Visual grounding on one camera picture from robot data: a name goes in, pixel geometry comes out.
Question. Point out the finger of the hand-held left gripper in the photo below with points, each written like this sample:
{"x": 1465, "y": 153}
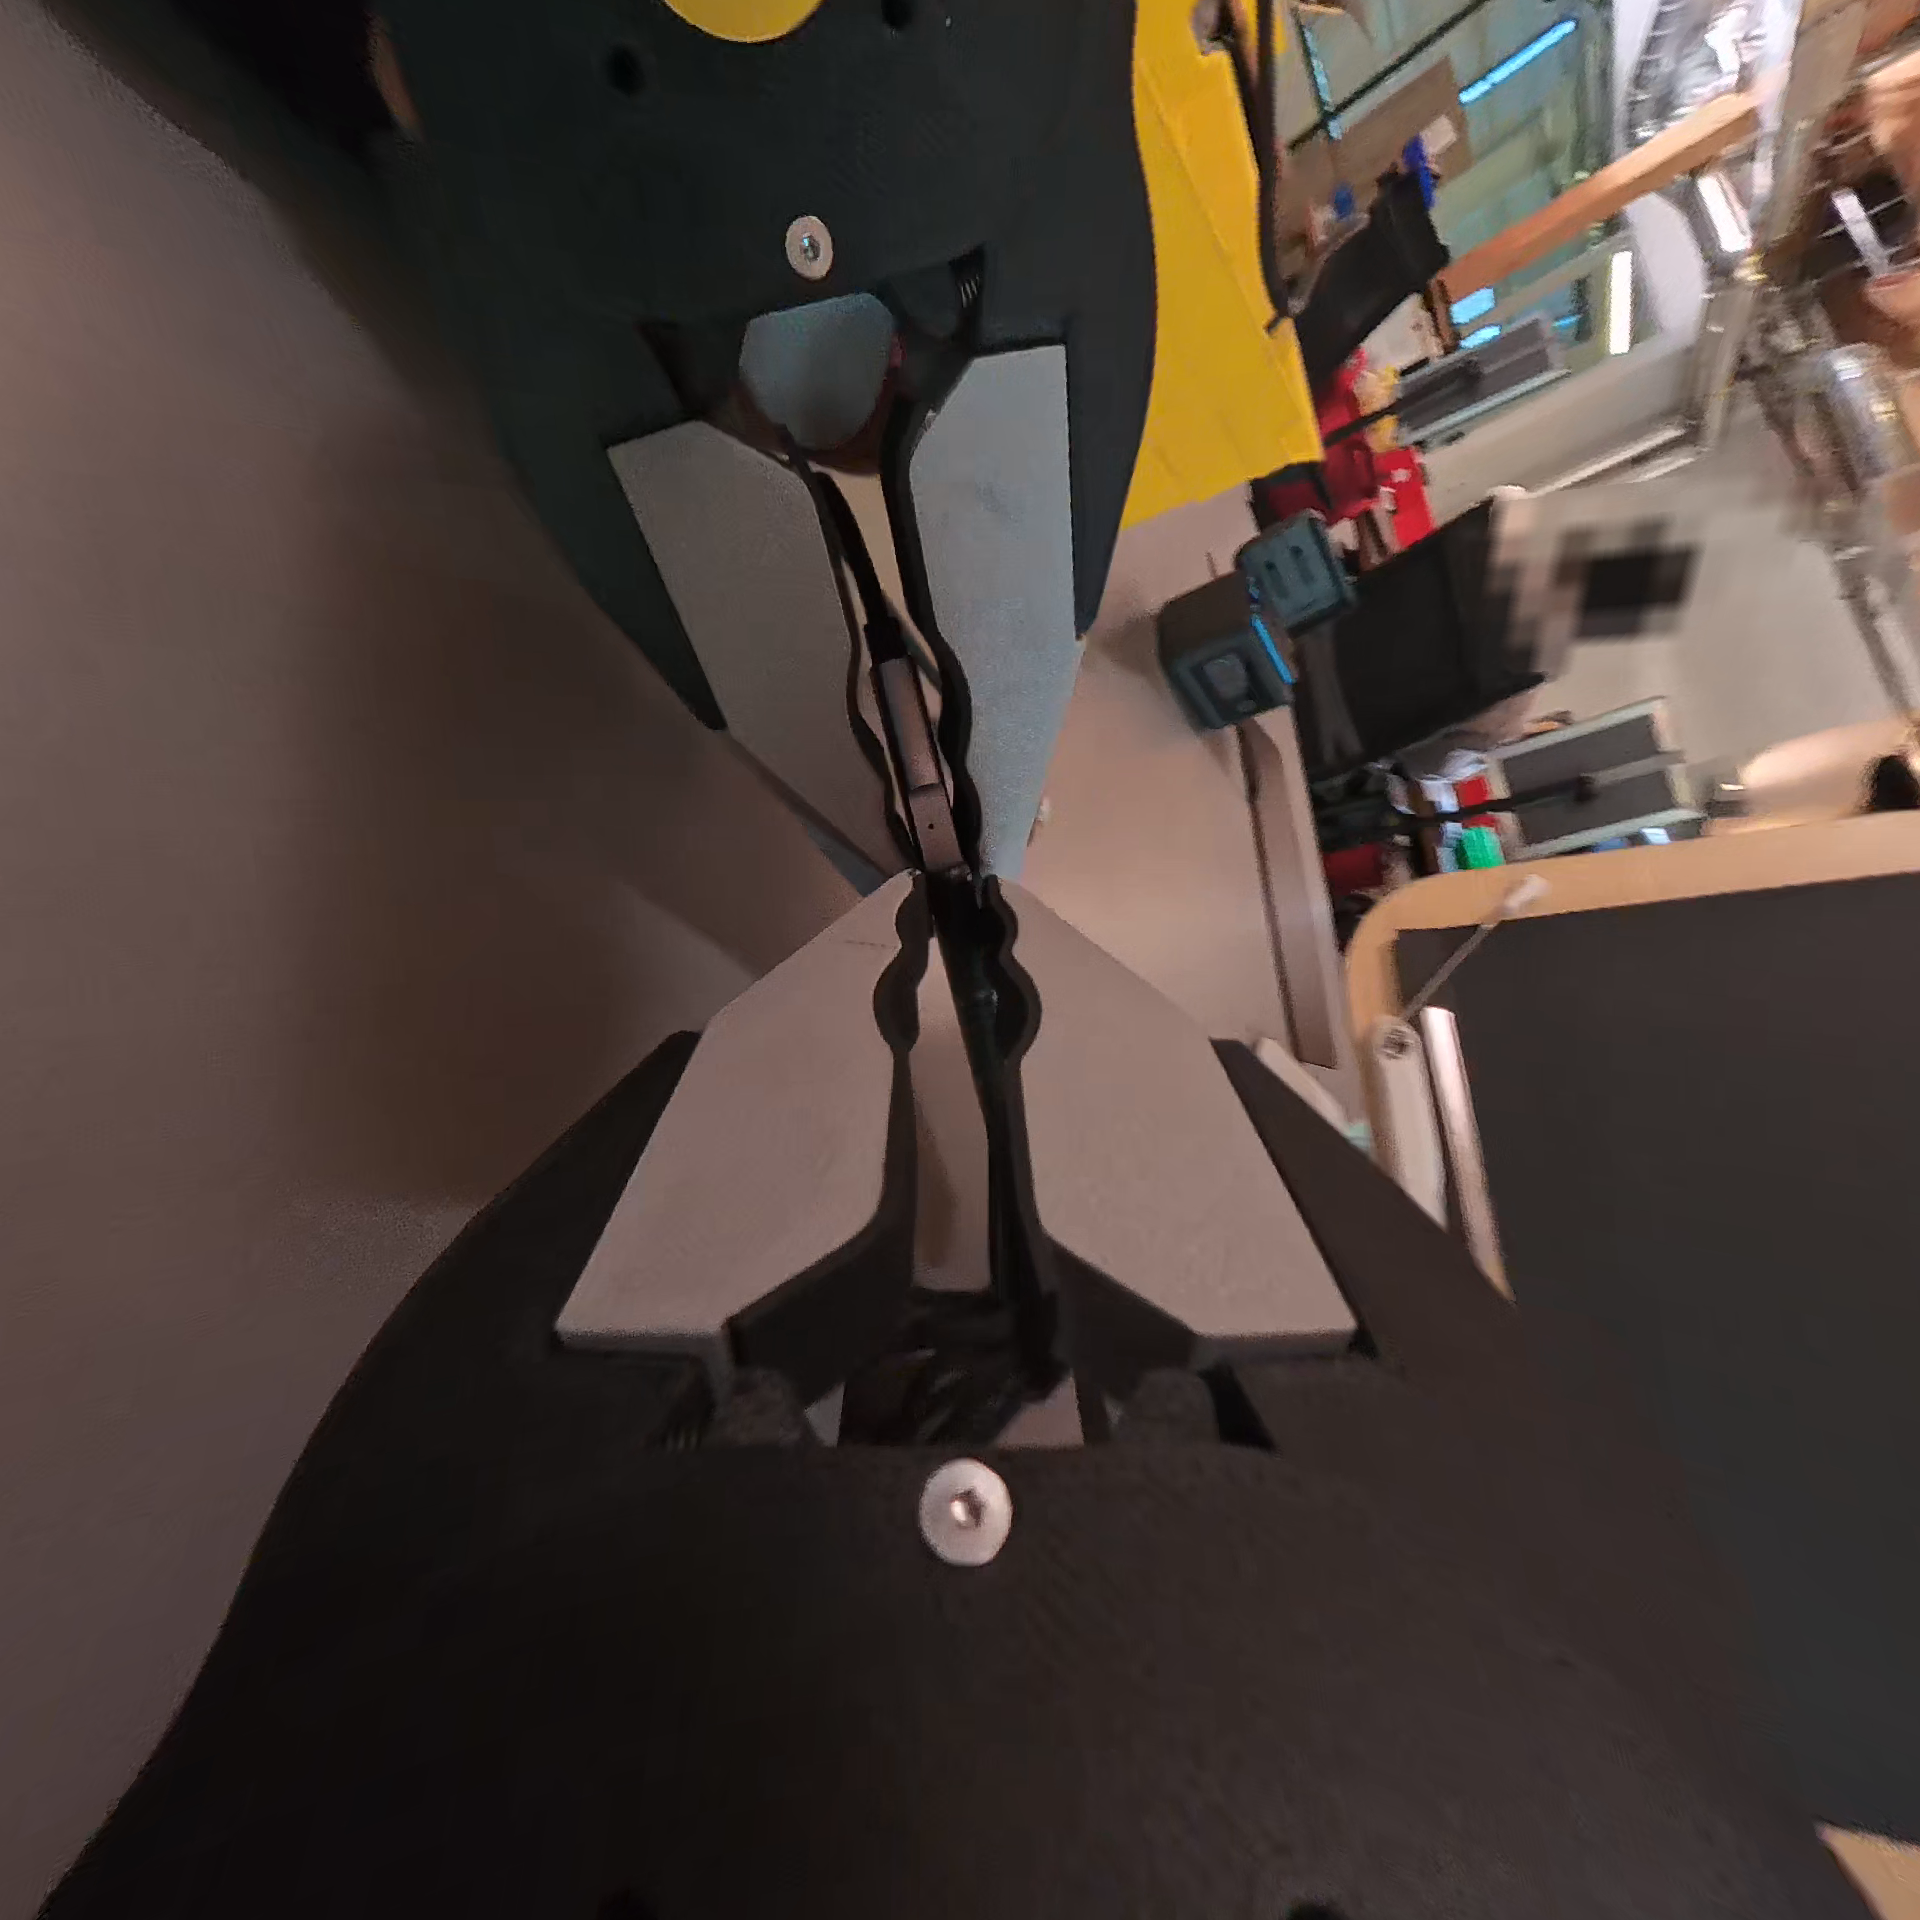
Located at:
{"x": 1007, "y": 572}
{"x": 719, "y": 583}

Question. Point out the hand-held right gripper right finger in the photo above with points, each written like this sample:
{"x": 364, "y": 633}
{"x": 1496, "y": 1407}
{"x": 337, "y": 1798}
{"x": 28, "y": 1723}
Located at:
{"x": 1185, "y": 1188}

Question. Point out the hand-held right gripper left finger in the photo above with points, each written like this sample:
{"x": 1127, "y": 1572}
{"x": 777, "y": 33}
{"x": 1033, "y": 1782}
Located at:
{"x": 750, "y": 1188}

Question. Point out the yellow plastic bin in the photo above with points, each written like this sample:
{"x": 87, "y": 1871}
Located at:
{"x": 1199, "y": 302}

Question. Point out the dark battery charger case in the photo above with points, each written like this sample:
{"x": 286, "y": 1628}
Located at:
{"x": 1224, "y": 677}

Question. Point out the black office chair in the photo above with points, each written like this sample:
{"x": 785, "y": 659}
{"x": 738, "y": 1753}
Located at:
{"x": 1424, "y": 648}

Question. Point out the white-tipped metal stylus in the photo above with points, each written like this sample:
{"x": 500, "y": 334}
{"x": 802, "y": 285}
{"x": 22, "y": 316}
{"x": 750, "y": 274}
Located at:
{"x": 1524, "y": 897}

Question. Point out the green box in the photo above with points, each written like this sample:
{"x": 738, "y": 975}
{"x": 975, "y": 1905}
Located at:
{"x": 1477, "y": 849}

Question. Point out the wood-framed black board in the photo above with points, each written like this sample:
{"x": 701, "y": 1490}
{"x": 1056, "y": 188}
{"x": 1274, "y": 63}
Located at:
{"x": 1681, "y": 1277}

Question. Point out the grey framed screen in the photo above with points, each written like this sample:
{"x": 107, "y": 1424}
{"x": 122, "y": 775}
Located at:
{"x": 1593, "y": 750}

